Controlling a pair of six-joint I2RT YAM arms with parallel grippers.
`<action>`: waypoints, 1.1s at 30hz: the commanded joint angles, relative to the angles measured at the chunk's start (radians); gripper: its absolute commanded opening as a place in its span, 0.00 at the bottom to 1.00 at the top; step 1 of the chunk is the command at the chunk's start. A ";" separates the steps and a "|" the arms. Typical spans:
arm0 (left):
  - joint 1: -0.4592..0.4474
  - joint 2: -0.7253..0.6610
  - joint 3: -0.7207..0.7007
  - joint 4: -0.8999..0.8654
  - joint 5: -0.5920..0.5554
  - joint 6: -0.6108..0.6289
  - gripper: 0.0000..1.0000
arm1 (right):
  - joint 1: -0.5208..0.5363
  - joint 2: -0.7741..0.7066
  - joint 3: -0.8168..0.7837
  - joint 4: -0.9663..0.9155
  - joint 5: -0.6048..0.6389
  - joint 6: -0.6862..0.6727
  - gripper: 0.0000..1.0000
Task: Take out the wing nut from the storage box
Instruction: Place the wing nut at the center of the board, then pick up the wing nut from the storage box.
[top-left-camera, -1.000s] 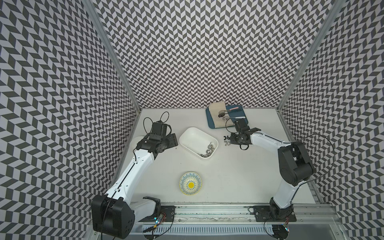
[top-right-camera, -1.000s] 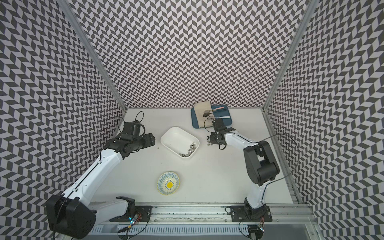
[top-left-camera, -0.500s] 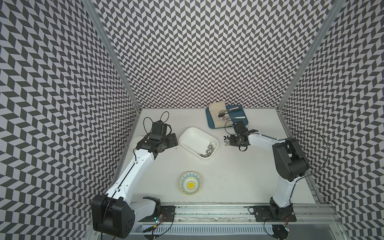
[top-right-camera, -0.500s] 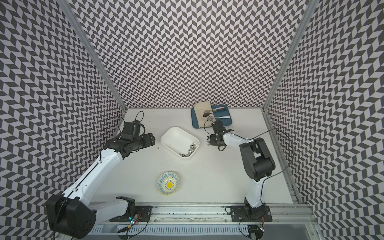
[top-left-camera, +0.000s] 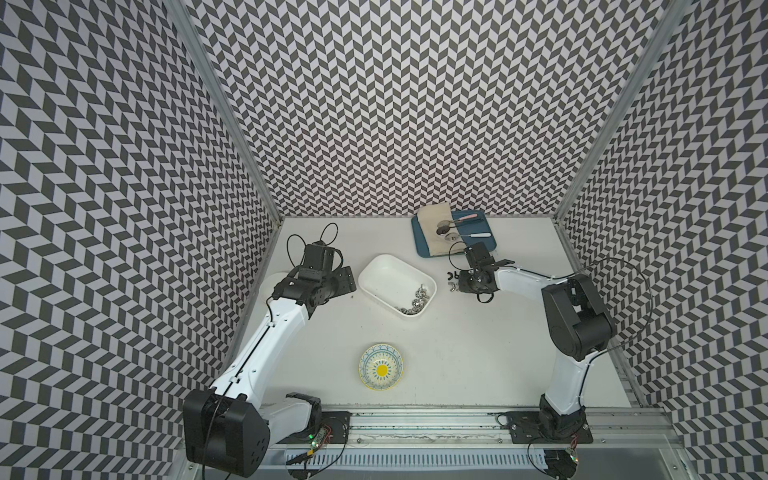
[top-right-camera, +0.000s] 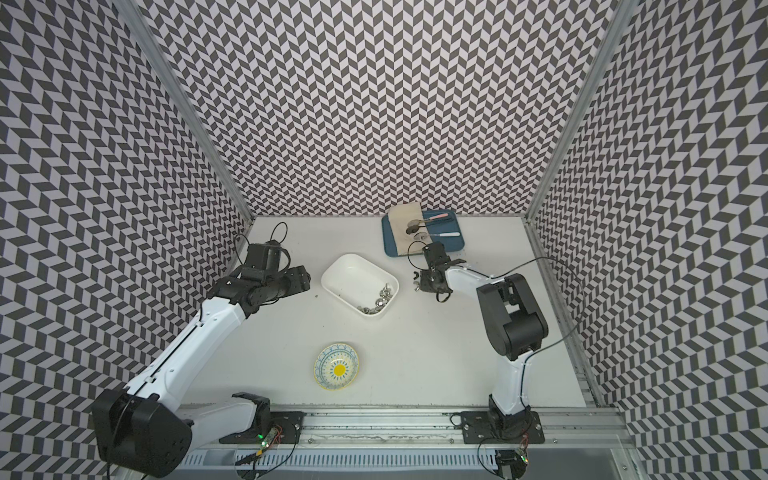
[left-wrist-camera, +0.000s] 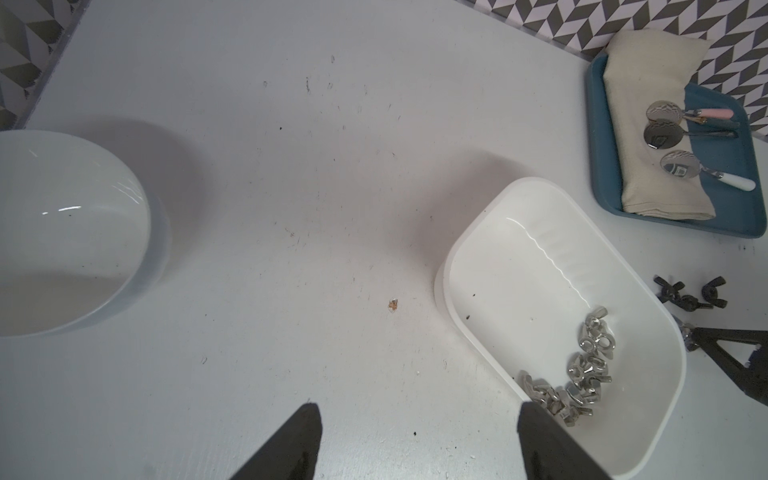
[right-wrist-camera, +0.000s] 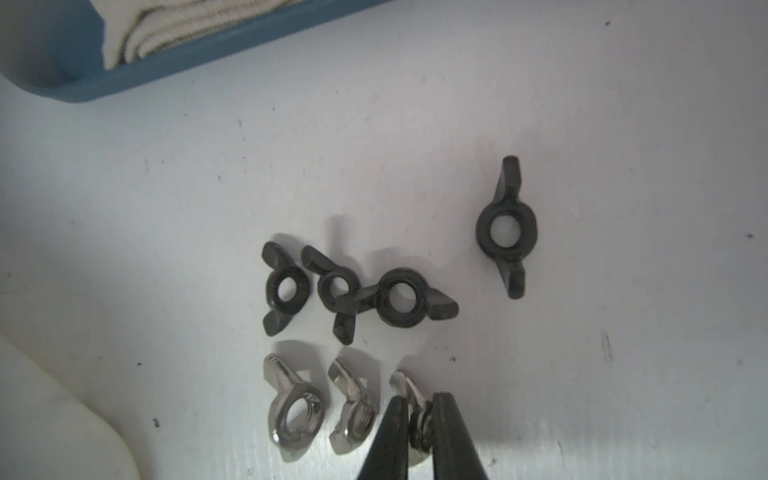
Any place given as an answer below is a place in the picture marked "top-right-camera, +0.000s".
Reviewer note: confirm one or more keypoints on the white storage box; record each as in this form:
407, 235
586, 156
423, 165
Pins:
355, 281

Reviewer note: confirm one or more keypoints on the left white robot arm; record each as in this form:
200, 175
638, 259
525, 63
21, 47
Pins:
138, 427

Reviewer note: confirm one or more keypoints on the pink handled spoon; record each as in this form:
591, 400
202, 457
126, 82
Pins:
430, 219

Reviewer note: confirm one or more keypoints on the beige cloth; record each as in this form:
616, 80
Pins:
399, 217

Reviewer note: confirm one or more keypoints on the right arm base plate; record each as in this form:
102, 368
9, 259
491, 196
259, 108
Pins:
481, 427

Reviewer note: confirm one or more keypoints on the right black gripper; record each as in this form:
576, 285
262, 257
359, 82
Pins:
425, 286

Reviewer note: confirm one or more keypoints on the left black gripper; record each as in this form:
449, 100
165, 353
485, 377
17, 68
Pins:
299, 278

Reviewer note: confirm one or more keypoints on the dark handled spoon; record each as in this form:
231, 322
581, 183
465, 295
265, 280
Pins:
414, 226

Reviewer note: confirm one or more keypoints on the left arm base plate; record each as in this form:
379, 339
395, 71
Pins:
287, 425

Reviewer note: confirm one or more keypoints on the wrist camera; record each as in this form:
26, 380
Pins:
264, 256
435, 255

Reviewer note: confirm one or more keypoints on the aluminium rail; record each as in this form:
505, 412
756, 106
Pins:
436, 427

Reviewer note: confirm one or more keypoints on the teal tray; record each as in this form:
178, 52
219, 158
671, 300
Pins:
445, 230

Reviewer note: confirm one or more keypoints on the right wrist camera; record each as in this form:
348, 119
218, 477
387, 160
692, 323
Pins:
435, 255

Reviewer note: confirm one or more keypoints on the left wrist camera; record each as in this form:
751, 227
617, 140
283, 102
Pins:
264, 256

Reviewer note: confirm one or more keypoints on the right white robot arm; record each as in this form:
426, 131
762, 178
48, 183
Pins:
515, 328

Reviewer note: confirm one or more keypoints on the silver wing nut pile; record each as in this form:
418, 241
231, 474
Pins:
385, 296

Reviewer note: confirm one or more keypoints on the yellow patterned bowl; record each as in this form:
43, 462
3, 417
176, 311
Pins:
336, 366

